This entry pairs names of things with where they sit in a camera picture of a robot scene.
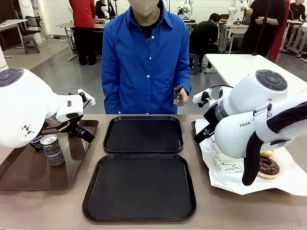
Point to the seated person in black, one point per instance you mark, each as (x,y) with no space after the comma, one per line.
(204,36)

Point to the white table with frame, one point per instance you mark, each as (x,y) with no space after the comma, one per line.
(296,22)

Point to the chocolate sprinkled donut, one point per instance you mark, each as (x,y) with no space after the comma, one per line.
(269,167)

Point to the person in red top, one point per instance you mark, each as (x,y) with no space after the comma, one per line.
(82,24)

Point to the large white table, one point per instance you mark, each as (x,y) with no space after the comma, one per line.
(239,67)

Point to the grey plastic stool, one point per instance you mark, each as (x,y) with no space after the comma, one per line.
(195,63)
(31,44)

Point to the white desk with legs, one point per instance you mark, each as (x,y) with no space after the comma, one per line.
(12,22)

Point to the standing person in black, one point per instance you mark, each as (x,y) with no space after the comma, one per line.
(263,36)

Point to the black office chair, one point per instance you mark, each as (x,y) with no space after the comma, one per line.
(33,24)

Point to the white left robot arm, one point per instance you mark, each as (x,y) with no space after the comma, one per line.
(26,105)

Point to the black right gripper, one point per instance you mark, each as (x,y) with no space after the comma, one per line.
(211,116)

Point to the smaller black plastic tray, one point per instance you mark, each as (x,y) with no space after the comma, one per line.
(144,134)

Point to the person in blue shirt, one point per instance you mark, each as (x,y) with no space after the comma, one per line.
(144,60)

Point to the pink glazed donut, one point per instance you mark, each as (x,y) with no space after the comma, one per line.
(267,153)

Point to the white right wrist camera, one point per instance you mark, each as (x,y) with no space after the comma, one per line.
(202,95)

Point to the person's right forearm blue sleeve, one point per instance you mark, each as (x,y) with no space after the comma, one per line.
(108,95)

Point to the dark serving tongs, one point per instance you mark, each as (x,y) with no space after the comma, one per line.
(178,88)

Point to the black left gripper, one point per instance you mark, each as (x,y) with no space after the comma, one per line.
(69,124)

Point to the distant person in black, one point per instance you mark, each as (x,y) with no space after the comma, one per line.
(297,10)

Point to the larger black plastic tray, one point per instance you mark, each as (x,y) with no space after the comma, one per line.
(139,189)

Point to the black patterned Pepsi can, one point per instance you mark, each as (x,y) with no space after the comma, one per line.
(54,153)

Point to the brown plastic tray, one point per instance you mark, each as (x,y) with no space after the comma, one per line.
(36,175)

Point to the white background table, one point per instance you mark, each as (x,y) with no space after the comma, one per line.
(233,28)

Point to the large black Pepsi can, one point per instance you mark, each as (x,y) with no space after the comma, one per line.
(36,145)

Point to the person in red dress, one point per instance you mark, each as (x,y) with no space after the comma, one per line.
(286,28)

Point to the person's left forearm blue sleeve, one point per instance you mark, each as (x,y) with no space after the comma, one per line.
(185,79)

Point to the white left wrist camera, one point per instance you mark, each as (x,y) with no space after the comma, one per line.
(87,97)

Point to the white paper sheet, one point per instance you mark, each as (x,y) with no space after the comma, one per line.
(283,177)

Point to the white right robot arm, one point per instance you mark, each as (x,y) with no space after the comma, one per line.
(251,115)

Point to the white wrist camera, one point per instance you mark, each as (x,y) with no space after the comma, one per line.
(202,95)
(87,97)

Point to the person's left hand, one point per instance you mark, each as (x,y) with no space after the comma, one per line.
(184,97)

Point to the grey background table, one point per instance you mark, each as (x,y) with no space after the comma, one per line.
(67,25)

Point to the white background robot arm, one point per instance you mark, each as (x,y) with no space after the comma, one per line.
(185,8)
(232,12)

